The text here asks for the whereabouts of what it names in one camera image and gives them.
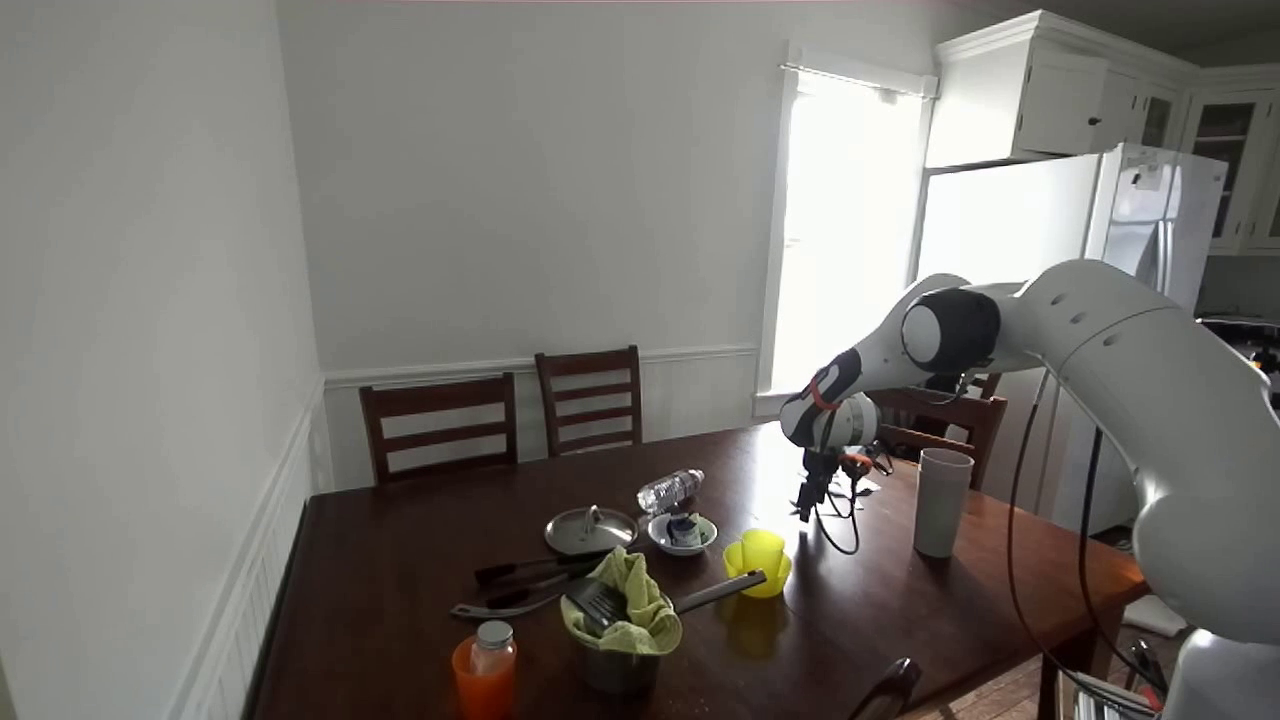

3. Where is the yellow cloth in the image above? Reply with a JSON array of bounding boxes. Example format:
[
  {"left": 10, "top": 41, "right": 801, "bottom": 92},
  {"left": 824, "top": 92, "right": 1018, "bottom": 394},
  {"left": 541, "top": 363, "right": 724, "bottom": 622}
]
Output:
[{"left": 555, "top": 543, "right": 688, "bottom": 659}]

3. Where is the dark metal spoon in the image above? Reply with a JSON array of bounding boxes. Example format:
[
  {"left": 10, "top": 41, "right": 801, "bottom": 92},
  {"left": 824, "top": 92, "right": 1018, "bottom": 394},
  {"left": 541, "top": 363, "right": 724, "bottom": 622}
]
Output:
[{"left": 447, "top": 583, "right": 580, "bottom": 630}]

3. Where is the orange bottle white cap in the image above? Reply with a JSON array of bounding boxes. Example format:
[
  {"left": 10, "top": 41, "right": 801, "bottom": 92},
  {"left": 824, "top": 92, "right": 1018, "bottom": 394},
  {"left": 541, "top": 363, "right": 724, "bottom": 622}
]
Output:
[{"left": 447, "top": 615, "right": 526, "bottom": 720}]

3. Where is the white refrigerator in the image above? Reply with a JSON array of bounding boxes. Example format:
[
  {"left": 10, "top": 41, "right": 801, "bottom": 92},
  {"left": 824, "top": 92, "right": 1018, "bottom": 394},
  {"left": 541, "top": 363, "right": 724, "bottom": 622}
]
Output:
[{"left": 918, "top": 140, "right": 1233, "bottom": 541}]

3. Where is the tall white cup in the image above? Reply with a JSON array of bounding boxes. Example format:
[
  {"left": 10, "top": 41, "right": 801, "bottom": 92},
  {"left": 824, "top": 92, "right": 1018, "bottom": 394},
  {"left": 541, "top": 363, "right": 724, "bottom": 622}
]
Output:
[{"left": 912, "top": 446, "right": 979, "bottom": 566}]

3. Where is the small white bowl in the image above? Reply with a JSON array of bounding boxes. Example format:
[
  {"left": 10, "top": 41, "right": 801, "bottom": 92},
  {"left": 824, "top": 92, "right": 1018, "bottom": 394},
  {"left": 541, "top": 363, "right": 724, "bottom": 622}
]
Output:
[{"left": 643, "top": 507, "right": 724, "bottom": 559}]

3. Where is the black kitchen tool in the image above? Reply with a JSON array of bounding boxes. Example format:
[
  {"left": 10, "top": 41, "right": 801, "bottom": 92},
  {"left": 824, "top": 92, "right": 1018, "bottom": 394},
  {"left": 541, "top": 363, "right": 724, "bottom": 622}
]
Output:
[{"left": 569, "top": 575, "right": 633, "bottom": 631}]

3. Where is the yellow plastic bowl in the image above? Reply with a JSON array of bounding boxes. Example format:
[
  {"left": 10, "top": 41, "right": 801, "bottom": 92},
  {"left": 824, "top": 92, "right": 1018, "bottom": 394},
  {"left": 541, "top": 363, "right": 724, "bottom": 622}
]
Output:
[{"left": 720, "top": 550, "right": 796, "bottom": 604}]

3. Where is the black spatula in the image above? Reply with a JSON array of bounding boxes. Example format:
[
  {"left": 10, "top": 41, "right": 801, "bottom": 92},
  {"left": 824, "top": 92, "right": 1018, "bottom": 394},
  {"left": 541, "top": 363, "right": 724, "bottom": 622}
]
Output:
[{"left": 472, "top": 551, "right": 610, "bottom": 602}]

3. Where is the clear plastic water bottle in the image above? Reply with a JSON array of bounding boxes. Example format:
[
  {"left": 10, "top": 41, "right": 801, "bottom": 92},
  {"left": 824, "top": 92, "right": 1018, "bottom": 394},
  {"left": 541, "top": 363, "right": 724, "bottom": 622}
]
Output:
[{"left": 633, "top": 464, "right": 713, "bottom": 522}]

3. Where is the metal pot with handle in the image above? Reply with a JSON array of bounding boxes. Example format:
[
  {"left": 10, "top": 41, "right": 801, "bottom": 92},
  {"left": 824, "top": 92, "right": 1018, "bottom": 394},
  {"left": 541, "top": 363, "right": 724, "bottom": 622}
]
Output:
[{"left": 574, "top": 570, "right": 772, "bottom": 700}]

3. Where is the bright window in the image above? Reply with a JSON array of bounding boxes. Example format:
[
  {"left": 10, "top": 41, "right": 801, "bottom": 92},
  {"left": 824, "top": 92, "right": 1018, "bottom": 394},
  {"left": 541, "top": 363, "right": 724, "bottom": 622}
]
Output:
[{"left": 757, "top": 52, "right": 942, "bottom": 406}]

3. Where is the dark wooden chair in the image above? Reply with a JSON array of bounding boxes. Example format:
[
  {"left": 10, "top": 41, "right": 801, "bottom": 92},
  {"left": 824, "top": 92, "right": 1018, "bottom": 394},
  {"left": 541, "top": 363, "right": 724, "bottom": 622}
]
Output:
[
  {"left": 844, "top": 651, "right": 925, "bottom": 720},
  {"left": 532, "top": 345, "right": 648, "bottom": 464},
  {"left": 357, "top": 369, "right": 526, "bottom": 488},
  {"left": 872, "top": 381, "right": 1018, "bottom": 494}
]

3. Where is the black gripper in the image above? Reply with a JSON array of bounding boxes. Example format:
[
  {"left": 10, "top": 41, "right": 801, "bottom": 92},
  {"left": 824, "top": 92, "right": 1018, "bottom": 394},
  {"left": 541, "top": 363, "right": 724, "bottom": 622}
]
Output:
[{"left": 792, "top": 446, "right": 849, "bottom": 533}]

